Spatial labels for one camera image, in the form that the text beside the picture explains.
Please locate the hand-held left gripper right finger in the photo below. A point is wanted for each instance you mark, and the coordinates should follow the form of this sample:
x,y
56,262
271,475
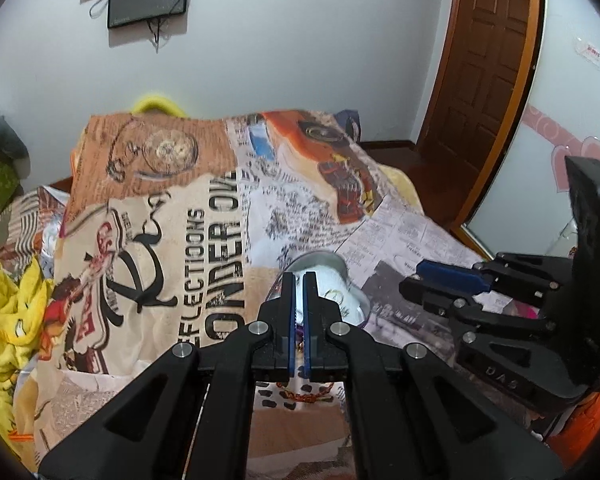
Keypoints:
x,y
308,310

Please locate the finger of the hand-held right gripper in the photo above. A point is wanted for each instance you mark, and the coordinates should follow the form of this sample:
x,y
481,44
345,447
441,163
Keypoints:
x,y
450,272
430,292

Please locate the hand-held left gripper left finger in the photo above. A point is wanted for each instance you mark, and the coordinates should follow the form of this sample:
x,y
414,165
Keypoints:
x,y
289,310

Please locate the pale yellow blanket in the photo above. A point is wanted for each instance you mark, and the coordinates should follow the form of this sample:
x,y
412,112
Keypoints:
x,y
400,187

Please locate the white heart-print sliding door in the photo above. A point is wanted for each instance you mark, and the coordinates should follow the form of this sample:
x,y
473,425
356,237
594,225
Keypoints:
x,y
570,110

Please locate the printed blanket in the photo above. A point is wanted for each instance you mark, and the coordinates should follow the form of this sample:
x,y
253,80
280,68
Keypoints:
x,y
180,220

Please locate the dark backpack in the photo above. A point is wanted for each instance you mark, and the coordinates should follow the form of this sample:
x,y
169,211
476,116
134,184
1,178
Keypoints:
x,y
352,125

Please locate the white paper note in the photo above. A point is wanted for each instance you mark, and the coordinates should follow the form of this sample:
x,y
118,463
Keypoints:
x,y
589,51

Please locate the brown wooden door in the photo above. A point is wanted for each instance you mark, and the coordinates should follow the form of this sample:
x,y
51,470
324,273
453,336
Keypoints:
x,y
480,85

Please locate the striped bedding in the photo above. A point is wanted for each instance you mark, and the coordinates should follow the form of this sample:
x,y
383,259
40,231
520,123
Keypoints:
x,y
25,220

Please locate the yellow cloth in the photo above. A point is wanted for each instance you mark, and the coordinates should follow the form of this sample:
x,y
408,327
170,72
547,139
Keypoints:
x,y
10,320

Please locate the pile of grey clothes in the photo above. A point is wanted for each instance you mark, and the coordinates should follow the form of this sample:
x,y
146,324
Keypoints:
x,y
2,132

